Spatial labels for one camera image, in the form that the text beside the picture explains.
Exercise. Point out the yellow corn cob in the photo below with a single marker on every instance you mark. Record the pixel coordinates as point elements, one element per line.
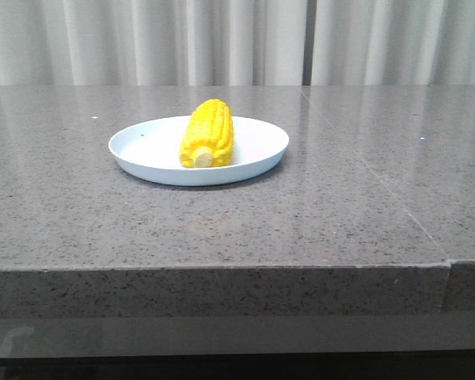
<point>208,140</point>

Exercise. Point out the light blue round plate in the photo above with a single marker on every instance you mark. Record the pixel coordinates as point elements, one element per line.
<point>149,151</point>

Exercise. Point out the white pleated curtain left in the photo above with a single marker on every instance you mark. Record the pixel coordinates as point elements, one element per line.
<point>149,43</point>

